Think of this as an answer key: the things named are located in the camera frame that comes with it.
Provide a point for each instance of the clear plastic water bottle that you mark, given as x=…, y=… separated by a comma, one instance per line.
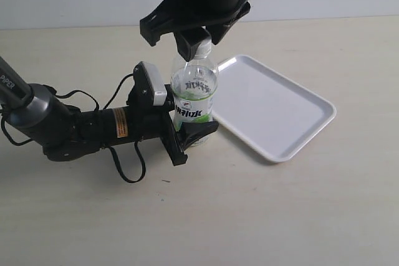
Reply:
x=193, y=84

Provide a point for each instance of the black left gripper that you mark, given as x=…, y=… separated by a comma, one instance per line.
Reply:
x=147, y=122

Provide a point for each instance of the white plastic tray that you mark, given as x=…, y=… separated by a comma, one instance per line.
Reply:
x=275, y=116

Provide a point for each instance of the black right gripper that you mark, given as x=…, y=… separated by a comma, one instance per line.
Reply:
x=185, y=18

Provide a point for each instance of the white bottle cap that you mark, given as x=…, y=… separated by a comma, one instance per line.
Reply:
x=203, y=50

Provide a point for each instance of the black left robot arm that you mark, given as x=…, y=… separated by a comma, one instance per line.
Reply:
x=66, y=133

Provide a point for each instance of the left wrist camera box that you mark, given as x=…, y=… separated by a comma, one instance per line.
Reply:
x=149, y=86

